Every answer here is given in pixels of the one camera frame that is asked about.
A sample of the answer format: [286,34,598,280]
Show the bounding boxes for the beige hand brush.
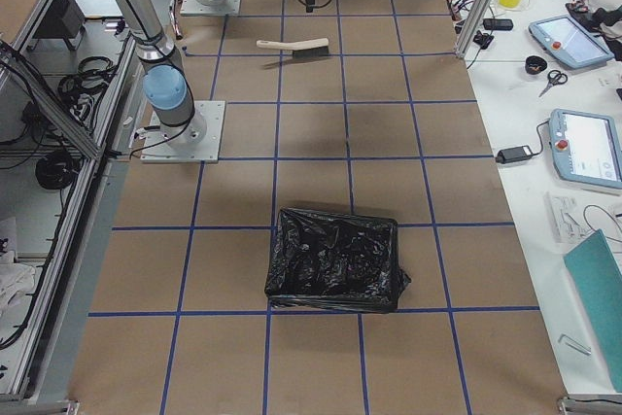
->
[256,38,329,58]

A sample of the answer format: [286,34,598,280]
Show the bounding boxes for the black bag lined bin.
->
[264,208,411,314]

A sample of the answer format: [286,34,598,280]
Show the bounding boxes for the upper teach pendant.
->
[528,16,614,70]

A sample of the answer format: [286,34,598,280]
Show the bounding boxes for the teach pendant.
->
[528,16,614,70]
[548,109,621,190]

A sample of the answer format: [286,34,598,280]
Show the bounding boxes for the black scissors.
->
[538,69,569,97]

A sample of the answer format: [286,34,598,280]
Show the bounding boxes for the black power adapter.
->
[495,145,536,164]

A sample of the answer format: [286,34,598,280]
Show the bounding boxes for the lower teach pendant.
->
[548,109,621,190]

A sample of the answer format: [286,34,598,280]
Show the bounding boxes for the white paper sheet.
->
[545,192,589,244]

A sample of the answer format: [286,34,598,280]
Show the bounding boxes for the teal folder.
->
[564,229,621,392]

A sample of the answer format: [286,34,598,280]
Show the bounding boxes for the hex key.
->
[558,333,592,356]

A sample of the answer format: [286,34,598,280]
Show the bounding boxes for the aluminium frame post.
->
[454,0,515,60]

